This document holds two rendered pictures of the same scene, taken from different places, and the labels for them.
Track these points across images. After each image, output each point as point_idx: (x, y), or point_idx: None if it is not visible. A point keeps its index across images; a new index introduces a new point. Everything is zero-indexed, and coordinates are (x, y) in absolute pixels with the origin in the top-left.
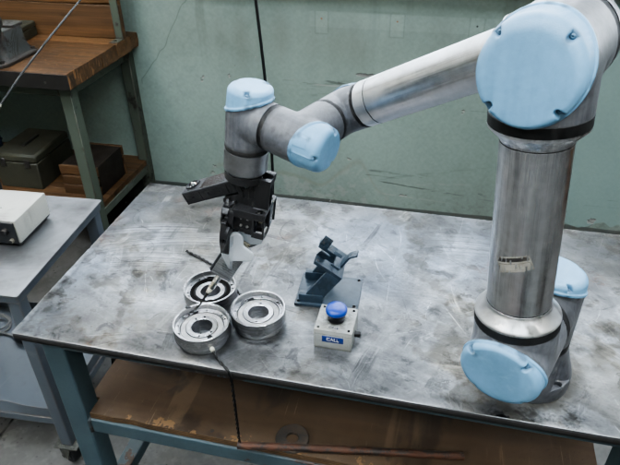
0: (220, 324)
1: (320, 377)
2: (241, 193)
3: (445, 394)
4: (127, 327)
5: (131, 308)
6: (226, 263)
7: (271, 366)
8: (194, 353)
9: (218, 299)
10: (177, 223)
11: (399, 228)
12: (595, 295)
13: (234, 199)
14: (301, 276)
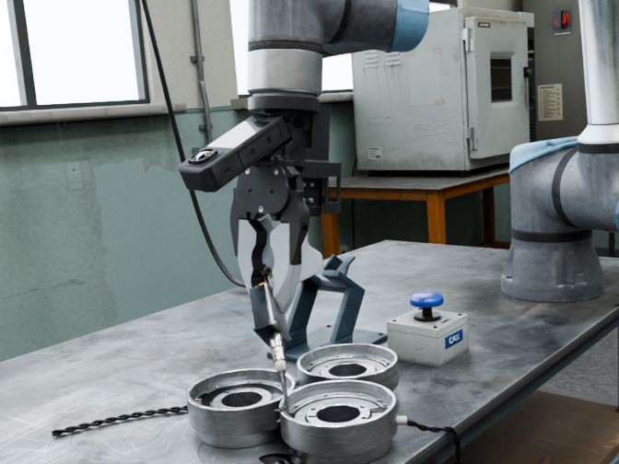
0: (347, 399)
1: (508, 371)
2: (296, 137)
3: (575, 319)
4: None
5: None
6: (291, 293)
7: (462, 398)
8: (381, 452)
9: (275, 395)
10: None
11: (246, 300)
12: (462, 257)
13: (287, 154)
14: (268, 358)
